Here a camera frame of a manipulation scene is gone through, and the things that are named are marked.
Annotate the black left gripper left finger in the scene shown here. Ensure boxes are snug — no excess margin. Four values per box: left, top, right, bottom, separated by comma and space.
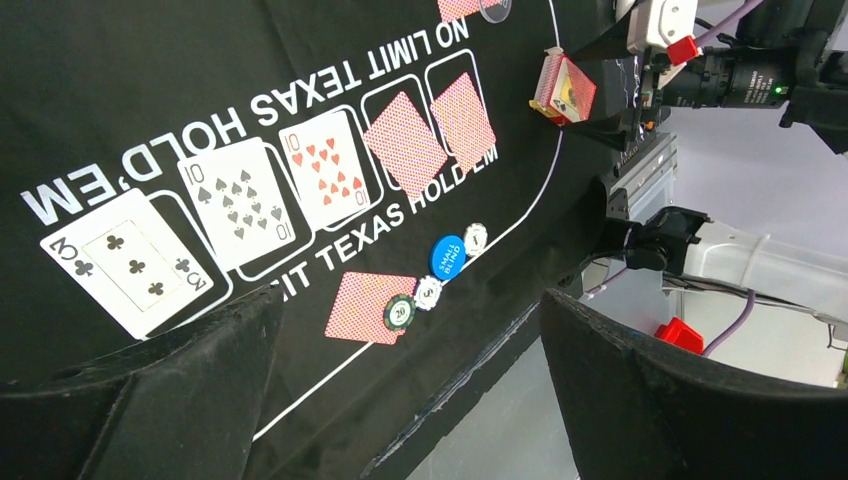
1, 286, 284, 479

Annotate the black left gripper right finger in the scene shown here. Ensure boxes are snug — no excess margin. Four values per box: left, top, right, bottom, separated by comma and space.
539, 290, 847, 479

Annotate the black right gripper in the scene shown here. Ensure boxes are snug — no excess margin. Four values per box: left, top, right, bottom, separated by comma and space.
563, 1, 847, 154

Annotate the red playing card box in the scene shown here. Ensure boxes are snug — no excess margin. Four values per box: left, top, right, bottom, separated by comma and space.
529, 47, 597, 127

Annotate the clear dealer button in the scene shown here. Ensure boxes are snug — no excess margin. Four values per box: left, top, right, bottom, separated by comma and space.
479, 0, 513, 24

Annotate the face-up spade card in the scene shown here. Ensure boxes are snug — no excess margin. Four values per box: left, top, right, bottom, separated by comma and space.
40, 189, 214, 339
177, 138, 296, 271

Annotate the red backed playing card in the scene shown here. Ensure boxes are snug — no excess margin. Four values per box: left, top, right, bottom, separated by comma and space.
324, 271, 417, 345

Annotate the white grey poker chip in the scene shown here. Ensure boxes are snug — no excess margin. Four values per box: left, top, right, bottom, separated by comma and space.
463, 223, 488, 258

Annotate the blue small blind button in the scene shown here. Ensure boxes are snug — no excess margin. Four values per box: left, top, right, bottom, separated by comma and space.
429, 235, 467, 281

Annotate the face-up diamond card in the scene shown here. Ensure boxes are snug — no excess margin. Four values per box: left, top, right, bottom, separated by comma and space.
279, 110, 371, 230

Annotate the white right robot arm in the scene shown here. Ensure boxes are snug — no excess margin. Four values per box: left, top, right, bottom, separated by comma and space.
575, 0, 847, 325

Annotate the black poker table mat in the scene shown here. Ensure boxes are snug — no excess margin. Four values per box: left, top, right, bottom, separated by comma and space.
1, 1, 617, 479

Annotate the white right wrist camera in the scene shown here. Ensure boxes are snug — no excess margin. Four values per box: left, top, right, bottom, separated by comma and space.
626, 0, 702, 66

